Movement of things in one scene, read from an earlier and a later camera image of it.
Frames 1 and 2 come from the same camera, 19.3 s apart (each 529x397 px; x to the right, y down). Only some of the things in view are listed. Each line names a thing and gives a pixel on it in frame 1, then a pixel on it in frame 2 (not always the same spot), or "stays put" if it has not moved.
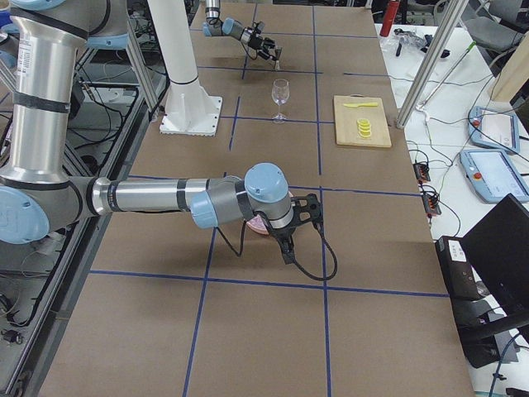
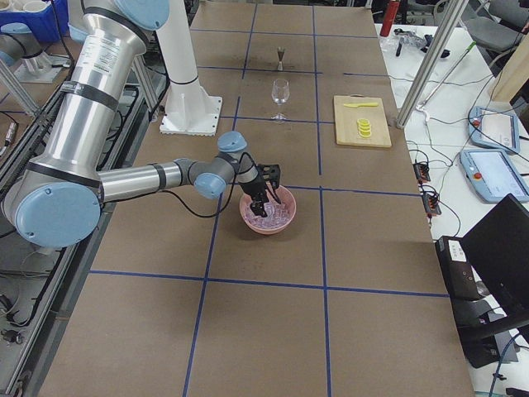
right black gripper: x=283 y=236 -> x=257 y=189
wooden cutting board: x=346 y=126 stays put
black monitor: x=498 y=248 stays put
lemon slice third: x=364 y=126 stays put
